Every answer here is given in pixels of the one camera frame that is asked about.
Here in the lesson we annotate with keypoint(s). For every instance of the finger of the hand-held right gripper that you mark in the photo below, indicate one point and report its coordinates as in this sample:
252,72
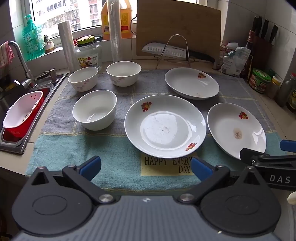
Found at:
248,155
288,146

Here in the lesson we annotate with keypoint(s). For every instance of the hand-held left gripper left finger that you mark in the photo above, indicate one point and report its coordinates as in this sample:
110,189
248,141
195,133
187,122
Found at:
91,165

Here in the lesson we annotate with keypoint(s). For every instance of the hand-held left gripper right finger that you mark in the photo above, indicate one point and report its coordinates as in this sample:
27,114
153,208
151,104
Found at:
201,170

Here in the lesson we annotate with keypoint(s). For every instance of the white plate brown stain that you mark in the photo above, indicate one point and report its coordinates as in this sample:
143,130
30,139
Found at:
235,132

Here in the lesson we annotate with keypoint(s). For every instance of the white plate two fruit prints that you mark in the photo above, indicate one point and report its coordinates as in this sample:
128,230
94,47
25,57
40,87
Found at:
165,129

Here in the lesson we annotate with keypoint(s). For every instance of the plain white bowl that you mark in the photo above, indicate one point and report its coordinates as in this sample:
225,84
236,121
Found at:
94,111

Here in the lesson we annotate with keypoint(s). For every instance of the white bowl pink flower print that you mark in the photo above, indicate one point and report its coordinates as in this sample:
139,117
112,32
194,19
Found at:
83,80
123,74

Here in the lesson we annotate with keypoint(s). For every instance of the white plate small rim stain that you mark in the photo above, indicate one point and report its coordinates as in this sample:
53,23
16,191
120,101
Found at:
192,84

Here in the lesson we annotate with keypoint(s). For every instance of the person's right hand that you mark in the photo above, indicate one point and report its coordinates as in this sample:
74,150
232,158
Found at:
292,198

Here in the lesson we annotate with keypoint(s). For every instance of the grey and teal checked towel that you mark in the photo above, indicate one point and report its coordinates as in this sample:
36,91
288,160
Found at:
120,162

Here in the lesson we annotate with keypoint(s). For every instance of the dark bottle yellow label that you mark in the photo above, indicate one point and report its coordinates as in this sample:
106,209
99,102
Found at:
292,99

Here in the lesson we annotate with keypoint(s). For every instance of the grey bottle red cap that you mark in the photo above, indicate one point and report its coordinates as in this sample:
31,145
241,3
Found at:
286,90

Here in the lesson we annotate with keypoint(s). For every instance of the yellow lid spice jar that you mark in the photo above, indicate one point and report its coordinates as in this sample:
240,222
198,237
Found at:
274,87

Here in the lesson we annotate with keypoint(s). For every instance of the green lid sauce jar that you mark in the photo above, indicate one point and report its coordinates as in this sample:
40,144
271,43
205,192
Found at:
260,81

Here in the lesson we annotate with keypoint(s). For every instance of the red plastic basin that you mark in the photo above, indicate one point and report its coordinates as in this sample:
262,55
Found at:
25,127

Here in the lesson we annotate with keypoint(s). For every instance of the white strainer basket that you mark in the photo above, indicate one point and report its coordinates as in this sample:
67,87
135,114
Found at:
23,109

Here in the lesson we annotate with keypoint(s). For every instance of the stainless steel sink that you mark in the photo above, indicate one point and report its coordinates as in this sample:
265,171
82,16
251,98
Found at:
49,87

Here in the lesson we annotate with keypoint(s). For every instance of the white packet bag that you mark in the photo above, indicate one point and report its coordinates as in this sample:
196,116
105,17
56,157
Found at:
233,63

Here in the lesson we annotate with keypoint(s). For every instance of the dark knife block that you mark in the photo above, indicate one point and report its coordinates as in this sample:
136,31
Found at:
263,53

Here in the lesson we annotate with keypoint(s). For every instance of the metal sink cylinder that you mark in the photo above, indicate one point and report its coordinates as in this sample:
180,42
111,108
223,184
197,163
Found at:
52,75

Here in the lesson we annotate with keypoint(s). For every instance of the round metal sink lid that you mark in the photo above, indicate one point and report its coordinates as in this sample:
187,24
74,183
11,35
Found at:
41,75

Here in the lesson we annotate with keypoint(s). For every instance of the dark sauce bottle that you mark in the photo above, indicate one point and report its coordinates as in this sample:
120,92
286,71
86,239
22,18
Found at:
248,46

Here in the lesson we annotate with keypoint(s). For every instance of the glass jar yellow-green lid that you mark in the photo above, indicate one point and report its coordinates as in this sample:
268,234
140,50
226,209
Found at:
89,56

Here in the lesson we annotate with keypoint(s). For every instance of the short plastic wrap roll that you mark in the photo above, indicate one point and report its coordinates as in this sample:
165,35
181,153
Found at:
68,46

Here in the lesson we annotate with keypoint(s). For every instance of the wide blade kitchen knife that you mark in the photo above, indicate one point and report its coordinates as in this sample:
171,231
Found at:
175,51

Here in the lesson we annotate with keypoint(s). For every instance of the steel faucet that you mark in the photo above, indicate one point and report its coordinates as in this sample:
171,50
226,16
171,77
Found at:
23,62

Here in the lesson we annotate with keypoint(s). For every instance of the red lid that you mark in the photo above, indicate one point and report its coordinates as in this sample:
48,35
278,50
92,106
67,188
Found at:
76,41

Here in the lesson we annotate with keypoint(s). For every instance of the small potted plant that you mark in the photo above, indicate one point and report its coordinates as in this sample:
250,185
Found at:
49,45

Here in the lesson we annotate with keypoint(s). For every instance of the tall plastic wrap roll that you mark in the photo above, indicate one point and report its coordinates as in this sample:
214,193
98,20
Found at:
115,30

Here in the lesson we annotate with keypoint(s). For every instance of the pink dish cloth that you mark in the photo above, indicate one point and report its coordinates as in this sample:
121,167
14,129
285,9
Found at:
6,55

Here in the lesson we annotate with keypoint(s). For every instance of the green dish soap bottle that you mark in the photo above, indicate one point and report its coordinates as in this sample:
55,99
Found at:
32,39

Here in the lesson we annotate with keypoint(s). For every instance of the orange oil bottle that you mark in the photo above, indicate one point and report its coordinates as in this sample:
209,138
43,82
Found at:
127,23

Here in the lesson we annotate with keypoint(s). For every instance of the bamboo cutting board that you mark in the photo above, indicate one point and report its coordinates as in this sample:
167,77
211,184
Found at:
178,20

